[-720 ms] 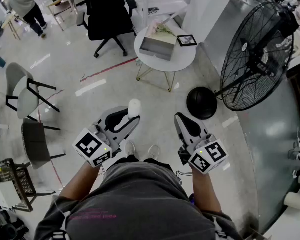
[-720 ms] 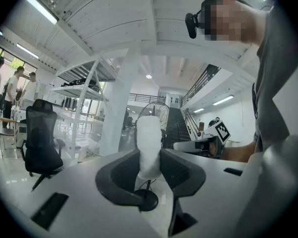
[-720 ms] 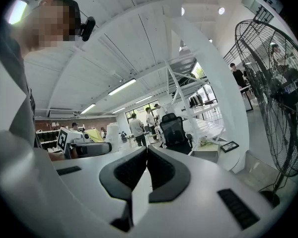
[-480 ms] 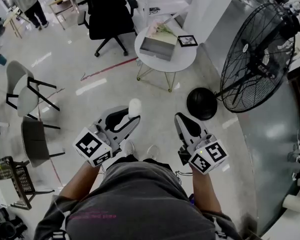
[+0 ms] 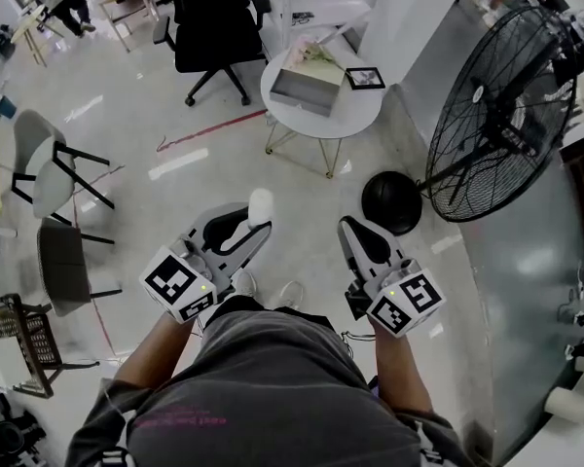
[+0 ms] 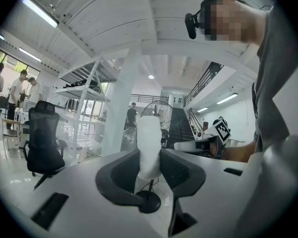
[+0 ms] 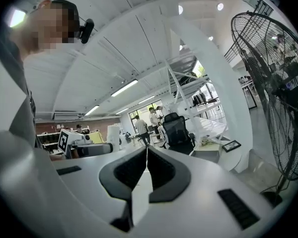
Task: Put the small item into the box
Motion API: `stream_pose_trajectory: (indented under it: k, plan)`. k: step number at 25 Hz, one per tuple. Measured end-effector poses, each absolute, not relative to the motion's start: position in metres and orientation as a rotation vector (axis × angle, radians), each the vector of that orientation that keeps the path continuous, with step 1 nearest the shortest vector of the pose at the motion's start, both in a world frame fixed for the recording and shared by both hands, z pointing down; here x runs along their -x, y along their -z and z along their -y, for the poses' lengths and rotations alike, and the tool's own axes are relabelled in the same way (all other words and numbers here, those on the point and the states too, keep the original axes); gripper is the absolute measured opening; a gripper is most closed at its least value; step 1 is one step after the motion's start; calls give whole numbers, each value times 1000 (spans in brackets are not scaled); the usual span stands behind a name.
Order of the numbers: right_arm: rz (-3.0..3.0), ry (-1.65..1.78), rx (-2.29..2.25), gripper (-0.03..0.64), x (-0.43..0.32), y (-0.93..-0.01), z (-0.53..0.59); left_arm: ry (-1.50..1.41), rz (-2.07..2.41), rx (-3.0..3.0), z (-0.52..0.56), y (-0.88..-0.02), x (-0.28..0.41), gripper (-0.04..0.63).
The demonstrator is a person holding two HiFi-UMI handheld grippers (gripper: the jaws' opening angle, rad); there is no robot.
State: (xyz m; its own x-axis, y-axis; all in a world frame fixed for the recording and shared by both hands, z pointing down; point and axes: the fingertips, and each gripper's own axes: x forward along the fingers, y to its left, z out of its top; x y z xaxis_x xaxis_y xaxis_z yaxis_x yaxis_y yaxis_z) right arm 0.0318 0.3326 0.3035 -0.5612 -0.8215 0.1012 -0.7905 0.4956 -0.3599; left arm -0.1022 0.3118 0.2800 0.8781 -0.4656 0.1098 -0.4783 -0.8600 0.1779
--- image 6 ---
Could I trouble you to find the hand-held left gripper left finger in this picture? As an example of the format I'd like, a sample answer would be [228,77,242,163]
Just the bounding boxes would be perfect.
[95,148,143,207]

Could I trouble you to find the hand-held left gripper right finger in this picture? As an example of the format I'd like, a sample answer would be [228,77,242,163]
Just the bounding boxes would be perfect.
[159,148,207,198]

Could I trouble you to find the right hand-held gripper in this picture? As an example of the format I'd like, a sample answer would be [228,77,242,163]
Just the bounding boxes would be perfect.
[173,117,233,160]

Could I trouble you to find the white cloth roll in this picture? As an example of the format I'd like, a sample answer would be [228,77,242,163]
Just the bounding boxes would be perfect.
[136,116,162,181]

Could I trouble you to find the person's right forearm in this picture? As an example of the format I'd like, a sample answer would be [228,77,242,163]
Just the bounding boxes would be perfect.
[222,140,258,163]

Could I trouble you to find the long ceiling light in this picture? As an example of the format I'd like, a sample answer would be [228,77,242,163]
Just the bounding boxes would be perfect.
[18,47,42,62]
[20,0,60,29]
[216,92,239,106]

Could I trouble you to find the black staircase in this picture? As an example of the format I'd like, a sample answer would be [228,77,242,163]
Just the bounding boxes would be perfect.
[168,107,197,148]

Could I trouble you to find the black stair railing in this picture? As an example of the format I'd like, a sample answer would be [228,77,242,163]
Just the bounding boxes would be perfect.
[183,61,224,107]

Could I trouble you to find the black floor fan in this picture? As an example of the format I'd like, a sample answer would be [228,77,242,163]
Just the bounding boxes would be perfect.
[135,100,175,214]

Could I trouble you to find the person's grey shirt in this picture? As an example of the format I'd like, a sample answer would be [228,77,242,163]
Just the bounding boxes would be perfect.
[252,3,298,153]

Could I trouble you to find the black mesh office chair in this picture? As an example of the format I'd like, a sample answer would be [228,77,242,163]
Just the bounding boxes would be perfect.
[22,100,67,190]

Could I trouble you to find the white wrapped pillar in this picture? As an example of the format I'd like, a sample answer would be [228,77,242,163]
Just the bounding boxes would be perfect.
[101,41,143,156]

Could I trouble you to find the black balcony railing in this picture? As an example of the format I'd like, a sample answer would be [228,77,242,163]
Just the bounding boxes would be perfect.
[130,93,169,104]

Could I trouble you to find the black hanging garments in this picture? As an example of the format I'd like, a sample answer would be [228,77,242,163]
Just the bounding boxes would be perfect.
[65,98,80,112]

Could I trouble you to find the white metal shelf rack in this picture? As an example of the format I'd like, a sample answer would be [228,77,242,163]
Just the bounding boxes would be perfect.
[51,56,130,158]

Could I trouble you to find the black equipment pile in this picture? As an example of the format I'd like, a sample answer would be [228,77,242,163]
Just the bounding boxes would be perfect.
[63,80,90,89]

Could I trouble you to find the wooden chair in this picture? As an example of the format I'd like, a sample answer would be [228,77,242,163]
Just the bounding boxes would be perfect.
[1,118,22,159]

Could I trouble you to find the person's head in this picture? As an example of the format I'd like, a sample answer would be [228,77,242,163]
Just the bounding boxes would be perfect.
[200,0,269,44]

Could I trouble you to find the black head camera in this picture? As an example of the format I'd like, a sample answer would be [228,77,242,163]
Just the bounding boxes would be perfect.
[184,8,202,40]

